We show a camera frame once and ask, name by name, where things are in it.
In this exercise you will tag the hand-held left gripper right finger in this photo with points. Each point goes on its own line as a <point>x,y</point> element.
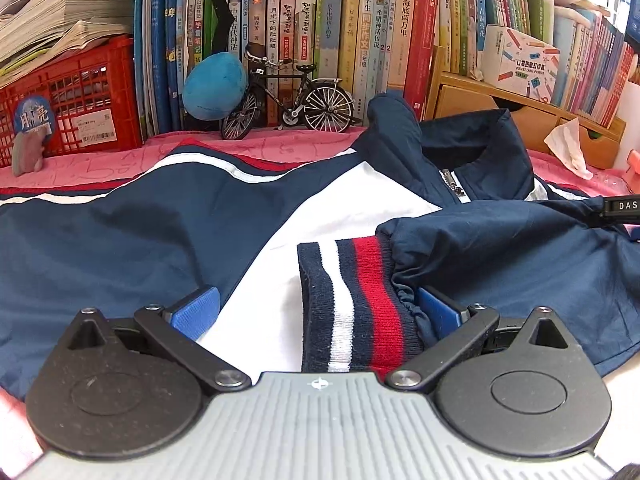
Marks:
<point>440,312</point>

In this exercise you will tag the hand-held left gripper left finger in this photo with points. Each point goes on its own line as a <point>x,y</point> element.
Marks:
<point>195,310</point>

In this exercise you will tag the navy and white jacket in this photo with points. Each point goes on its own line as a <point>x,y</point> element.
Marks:
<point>150,240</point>

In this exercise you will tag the clear plastic bag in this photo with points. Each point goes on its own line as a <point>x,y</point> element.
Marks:
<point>610,182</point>

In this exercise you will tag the pink picture box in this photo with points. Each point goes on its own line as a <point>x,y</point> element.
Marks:
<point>634,170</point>

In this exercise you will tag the crumpled white tissue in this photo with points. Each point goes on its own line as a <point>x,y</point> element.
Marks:
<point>567,147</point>

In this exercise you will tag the wooden drawer organizer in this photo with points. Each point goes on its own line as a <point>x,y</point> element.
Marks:
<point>520,115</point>

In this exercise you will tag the row of slim colourful books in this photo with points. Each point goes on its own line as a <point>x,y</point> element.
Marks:
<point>590,50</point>

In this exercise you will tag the white pencil-print box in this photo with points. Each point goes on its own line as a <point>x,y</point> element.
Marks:
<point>520,60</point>

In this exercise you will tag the pink rabbit-print blanket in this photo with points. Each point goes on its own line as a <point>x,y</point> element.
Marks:
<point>75,165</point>

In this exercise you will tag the blue plush ball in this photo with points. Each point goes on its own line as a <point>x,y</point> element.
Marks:
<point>215,85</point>

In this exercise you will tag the small grey plush toy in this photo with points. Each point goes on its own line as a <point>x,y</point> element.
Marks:
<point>27,152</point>

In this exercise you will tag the black model bicycle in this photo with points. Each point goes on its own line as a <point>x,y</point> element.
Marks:
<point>325,105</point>

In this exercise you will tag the red plastic crate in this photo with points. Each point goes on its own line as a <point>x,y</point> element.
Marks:
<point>90,90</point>

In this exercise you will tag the row of thin blue booklets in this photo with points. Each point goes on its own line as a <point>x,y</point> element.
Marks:
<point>165,35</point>

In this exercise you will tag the row of colourful storybooks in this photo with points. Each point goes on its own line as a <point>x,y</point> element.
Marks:
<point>350,35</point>

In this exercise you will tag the stack of paper workbooks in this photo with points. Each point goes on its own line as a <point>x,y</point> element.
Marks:
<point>55,10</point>

